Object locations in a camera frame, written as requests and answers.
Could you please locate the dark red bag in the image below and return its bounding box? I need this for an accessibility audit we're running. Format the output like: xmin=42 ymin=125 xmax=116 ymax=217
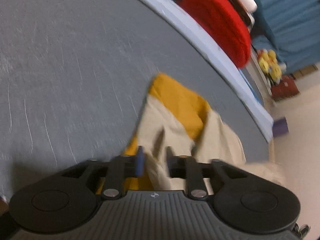
xmin=271 ymin=76 xmax=300 ymax=101

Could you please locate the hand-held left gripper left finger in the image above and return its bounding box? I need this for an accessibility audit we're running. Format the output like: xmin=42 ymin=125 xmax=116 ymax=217
xmin=60 ymin=145 xmax=146 ymax=200

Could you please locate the grey quilted mattress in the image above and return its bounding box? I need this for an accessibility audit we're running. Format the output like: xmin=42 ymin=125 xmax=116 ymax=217
xmin=0 ymin=0 xmax=274 ymax=200

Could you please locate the purple box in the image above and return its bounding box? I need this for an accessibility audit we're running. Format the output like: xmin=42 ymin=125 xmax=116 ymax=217
xmin=272 ymin=117 xmax=289 ymax=137

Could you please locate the light blue folded sheet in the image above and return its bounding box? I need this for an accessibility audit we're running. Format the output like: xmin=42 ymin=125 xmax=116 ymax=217
xmin=110 ymin=0 xmax=274 ymax=143

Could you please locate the blue curtain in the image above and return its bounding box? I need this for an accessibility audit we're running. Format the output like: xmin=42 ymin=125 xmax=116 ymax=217
xmin=250 ymin=0 xmax=320 ymax=73

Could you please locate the red folded blanket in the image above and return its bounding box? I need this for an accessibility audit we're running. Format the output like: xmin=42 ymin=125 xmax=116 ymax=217
xmin=176 ymin=0 xmax=252 ymax=68

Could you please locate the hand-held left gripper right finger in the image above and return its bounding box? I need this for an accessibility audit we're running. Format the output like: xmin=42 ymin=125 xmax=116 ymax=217
xmin=165 ymin=146 xmax=250 ymax=200

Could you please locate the beige and mustard hooded jacket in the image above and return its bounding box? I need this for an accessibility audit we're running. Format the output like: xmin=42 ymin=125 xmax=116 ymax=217
xmin=96 ymin=73 xmax=288 ymax=195

